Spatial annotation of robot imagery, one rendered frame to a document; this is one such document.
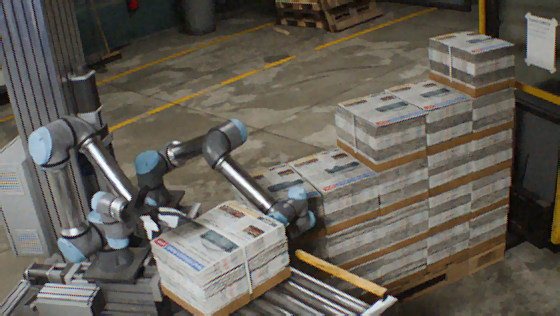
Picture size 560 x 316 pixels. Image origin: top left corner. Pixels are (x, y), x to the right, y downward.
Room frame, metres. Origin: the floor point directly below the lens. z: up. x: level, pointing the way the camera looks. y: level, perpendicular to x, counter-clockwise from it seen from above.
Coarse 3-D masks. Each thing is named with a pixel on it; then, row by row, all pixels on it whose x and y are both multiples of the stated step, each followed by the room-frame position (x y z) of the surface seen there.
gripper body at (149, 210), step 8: (128, 200) 1.72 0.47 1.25; (120, 208) 1.69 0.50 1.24; (136, 208) 1.66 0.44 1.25; (144, 208) 1.66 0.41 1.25; (152, 208) 1.66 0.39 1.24; (120, 216) 1.68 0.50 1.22; (128, 216) 1.69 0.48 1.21; (152, 216) 1.64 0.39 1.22; (128, 224) 1.68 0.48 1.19; (136, 224) 1.63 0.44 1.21; (136, 232) 1.63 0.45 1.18; (144, 232) 1.61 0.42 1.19; (152, 232) 1.63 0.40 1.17
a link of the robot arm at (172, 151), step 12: (228, 120) 2.43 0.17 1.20; (228, 132) 2.33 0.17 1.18; (240, 132) 2.37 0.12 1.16; (168, 144) 2.64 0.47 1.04; (180, 144) 2.55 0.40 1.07; (192, 144) 2.48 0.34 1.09; (240, 144) 2.37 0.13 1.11; (168, 156) 2.55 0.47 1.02; (180, 156) 2.52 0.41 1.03; (192, 156) 2.49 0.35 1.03
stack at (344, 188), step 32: (320, 160) 2.71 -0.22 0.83; (352, 160) 2.67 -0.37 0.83; (416, 160) 2.58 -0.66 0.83; (448, 160) 2.65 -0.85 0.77; (320, 192) 2.43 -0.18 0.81; (352, 192) 2.44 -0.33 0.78; (384, 192) 2.51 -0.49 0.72; (416, 192) 2.57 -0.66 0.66; (448, 192) 2.65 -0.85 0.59; (320, 224) 2.38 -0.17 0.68; (384, 224) 2.50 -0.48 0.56; (416, 224) 2.57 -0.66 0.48; (320, 256) 2.37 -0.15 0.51; (352, 256) 2.44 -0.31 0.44; (384, 256) 2.50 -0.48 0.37; (416, 256) 2.57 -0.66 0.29; (448, 256) 2.65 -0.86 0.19; (352, 288) 2.43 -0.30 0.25
